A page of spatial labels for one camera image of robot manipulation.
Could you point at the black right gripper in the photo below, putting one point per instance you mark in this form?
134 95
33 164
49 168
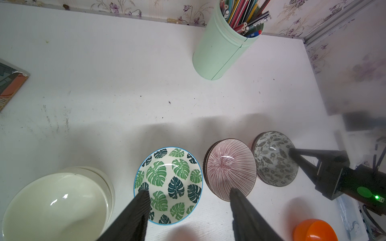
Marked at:
330 172

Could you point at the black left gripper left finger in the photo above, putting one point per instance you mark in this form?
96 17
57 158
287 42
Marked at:
131 224

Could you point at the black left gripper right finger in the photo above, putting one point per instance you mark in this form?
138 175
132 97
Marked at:
248 224

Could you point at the black white floral bowl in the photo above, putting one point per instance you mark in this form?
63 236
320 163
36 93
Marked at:
274 165

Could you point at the cream white bowl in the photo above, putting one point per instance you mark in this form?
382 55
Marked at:
74 204

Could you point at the green leaf pattern bowl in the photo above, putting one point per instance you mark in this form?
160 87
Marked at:
174 180

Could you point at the purple striped bowl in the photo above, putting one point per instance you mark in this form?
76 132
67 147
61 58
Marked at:
228 164

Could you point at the clear packaged ruler set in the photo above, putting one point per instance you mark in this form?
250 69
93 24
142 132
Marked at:
352 219

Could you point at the mint green pencil cup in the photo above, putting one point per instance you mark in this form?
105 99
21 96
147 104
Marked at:
219 47

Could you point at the coloured pencils bundle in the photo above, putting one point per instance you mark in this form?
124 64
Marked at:
245 17

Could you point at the yellow illustrated children's book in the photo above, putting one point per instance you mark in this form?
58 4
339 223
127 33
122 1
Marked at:
12 79

